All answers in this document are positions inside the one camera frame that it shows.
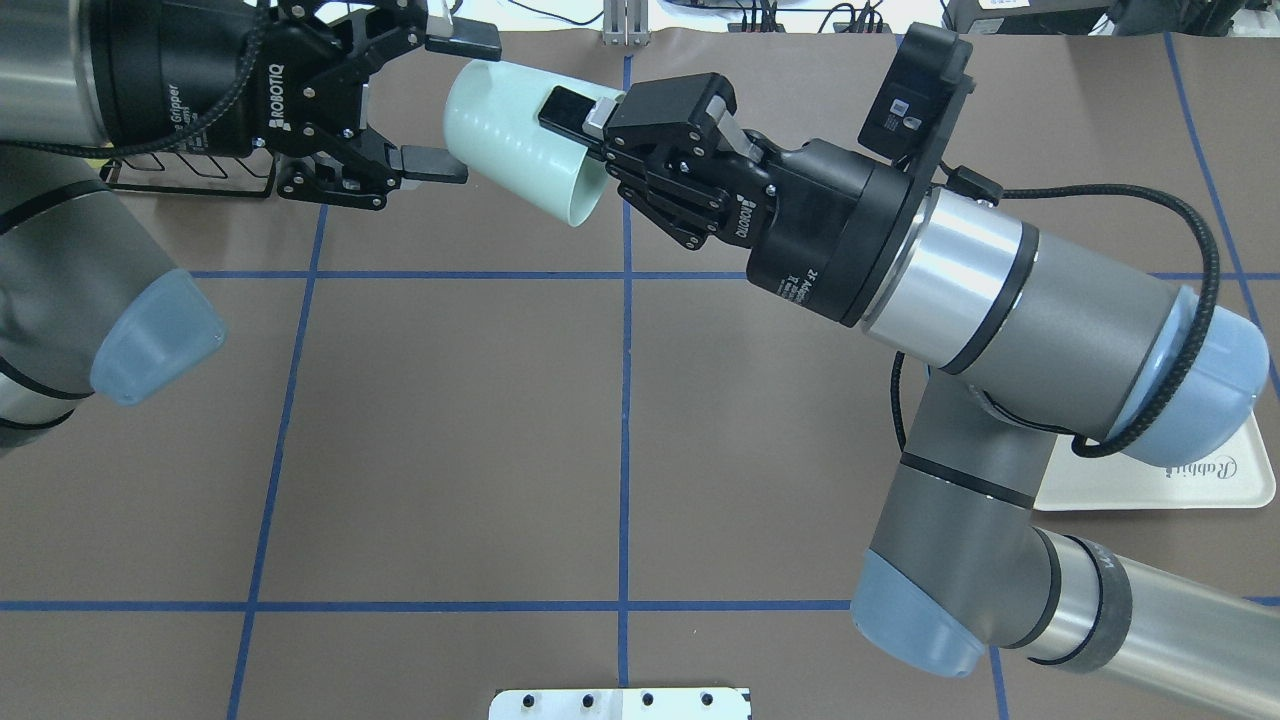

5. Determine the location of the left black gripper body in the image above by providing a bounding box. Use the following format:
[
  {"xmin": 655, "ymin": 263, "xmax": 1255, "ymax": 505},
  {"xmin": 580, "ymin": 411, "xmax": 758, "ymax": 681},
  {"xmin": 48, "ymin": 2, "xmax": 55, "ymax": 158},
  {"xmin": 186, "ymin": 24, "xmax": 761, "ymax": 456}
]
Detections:
[{"xmin": 84, "ymin": 1, "xmax": 431, "ymax": 158}]

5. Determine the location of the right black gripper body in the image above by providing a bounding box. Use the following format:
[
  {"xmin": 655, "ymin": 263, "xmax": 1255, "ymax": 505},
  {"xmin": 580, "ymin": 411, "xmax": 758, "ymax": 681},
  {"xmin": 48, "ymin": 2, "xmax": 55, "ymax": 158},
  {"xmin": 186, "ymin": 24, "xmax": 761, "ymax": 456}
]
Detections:
[{"xmin": 603, "ymin": 73, "xmax": 922, "ymax": 325}]

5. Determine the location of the light green cup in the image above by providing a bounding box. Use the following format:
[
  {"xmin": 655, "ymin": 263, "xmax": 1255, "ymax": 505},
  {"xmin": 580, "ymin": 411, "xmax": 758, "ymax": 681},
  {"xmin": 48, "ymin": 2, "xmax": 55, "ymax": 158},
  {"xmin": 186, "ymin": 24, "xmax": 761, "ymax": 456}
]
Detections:
[{"xmin": 443, "ymin": 60, "xmax": 622, "ymax": 227}]

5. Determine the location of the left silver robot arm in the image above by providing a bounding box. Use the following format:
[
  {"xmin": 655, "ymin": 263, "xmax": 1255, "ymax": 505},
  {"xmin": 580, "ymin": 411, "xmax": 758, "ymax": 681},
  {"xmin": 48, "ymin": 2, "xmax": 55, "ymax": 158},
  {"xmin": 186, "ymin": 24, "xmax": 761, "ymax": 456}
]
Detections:
[{"xmin": 1, "ymin": 1, "xmax": 502, "ymax": 452}]

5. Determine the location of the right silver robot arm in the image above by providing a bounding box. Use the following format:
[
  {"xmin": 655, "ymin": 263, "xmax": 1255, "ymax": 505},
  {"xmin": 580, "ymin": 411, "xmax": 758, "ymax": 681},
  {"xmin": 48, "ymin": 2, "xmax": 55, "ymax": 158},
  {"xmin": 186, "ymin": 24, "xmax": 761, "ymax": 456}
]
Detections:
[{"xmin": 535, "ymin": 69, "xmax": 1277, "ymax": 719}]

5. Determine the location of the cream rabbit tray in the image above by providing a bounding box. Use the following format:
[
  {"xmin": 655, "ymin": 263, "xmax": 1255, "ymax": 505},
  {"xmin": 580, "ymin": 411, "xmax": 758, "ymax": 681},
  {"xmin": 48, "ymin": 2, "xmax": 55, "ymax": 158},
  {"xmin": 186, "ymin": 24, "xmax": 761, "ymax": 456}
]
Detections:
[{"xmin": 1034, "ymin": 416, "xmax": 1277, "ymax": 512}]

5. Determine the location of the black box with label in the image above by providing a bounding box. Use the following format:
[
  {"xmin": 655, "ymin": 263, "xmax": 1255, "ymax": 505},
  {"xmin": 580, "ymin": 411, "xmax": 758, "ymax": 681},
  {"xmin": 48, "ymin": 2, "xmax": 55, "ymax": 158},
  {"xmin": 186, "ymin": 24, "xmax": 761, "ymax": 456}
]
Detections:
[{"xmin": 941, "ymin": 1, "xmax": 1114, "ymax": 36}]

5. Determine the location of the black wire cup rack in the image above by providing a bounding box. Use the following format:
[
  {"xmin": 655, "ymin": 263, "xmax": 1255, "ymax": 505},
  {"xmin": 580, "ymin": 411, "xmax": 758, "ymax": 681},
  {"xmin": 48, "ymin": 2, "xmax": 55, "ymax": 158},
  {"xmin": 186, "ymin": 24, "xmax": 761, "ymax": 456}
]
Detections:
[{"xmin": 99, "ymin": 149, "xmax": 276, "ymax": 199}]

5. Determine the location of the aluminium frame post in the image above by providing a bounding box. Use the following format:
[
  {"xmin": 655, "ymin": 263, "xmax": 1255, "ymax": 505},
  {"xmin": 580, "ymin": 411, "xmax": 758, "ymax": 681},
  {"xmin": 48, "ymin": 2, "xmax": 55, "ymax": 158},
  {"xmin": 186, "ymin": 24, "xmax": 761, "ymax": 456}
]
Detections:
[{"xmin": 602, "ymin": 0, "xmax": 652, "ymax": 47}]

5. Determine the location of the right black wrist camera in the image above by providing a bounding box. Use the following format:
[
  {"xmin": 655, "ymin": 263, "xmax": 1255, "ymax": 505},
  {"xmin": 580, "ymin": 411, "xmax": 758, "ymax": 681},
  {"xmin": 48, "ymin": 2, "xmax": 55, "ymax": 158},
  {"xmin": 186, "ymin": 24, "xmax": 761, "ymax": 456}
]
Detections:
[{"xmin": 858, "ymin": 23, "xmax": 973, "ymax": 161}]

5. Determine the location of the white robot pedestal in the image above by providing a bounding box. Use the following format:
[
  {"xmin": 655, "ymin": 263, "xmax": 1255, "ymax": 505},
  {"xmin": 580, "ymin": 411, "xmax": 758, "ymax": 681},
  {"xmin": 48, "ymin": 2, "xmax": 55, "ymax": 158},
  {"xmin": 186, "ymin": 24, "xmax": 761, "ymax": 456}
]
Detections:
[{"xmin": 486, "ymin": 687, "xmax": 753, "ymax": 719}]

